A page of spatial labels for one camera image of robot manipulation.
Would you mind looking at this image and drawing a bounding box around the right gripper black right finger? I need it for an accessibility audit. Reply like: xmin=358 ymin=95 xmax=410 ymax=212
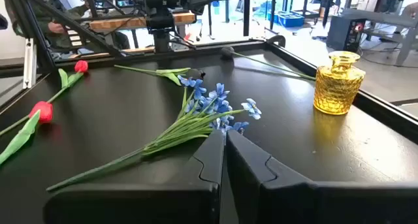
xmin=227 ymin=129 xmax=418 ymax=224

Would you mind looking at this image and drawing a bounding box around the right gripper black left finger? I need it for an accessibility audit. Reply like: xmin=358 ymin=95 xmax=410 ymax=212
xmin=44 ymin=129 xmax=225 ymax=224

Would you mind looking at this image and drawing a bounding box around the blue artificial flower bunch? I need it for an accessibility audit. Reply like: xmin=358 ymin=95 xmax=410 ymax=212
xmin=45 ymin=75 xmax=263 ymax=193

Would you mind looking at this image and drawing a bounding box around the black artificial tulip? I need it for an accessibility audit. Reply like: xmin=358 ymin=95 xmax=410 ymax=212
xmin=113 ymin=64 xmax=206 ymax=87
xmin=220 ymin=46 xmax=317 ymax=82

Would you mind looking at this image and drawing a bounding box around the red artificial tulip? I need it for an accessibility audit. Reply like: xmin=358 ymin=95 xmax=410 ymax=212
xmin=0 ymin=59 xmax=89 ymax=136
xmin=0 ymin=101 xmax=54 ymax=166

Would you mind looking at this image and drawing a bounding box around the yellow textured glass vase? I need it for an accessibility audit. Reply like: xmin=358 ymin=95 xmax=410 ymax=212
xmin=313 ymin=50 xmax=366 ymax=116

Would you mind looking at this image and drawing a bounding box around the black table clamp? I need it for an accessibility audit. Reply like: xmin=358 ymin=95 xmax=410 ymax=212
xmin=266 ymin=34 xmax=287 ymax=48

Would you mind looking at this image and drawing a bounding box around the black computer tower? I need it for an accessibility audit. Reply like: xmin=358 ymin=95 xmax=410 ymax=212
xmin=326 ymin=15 xmax=367 ymax=54

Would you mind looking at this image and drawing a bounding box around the blue plastic bin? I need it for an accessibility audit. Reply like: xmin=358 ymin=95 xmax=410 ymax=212
xmin=277 ymin=11 xmax=305 ymax=28

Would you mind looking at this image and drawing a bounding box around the wooden board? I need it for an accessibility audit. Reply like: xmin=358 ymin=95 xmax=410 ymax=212
xmin=88 ymin=11 xmax=197 ymax=32

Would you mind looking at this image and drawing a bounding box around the silver aluminium extrusion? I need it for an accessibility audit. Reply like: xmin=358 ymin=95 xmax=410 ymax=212
xmin=22 ymin=37 xmax=37 ymax=89

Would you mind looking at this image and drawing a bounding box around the grey workbench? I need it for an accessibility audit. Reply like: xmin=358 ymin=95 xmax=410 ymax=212
xmin=341 ymin=8 xmax=418 ymax=67

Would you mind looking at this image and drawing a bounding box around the person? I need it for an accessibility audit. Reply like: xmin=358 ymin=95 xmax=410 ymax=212
xmin=5 ymin=0 xmax=131 ymax=52

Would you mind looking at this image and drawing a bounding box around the black rig frame strut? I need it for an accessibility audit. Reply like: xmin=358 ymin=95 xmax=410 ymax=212
xmin=5 ymin=0 xmax=125 ymax=71

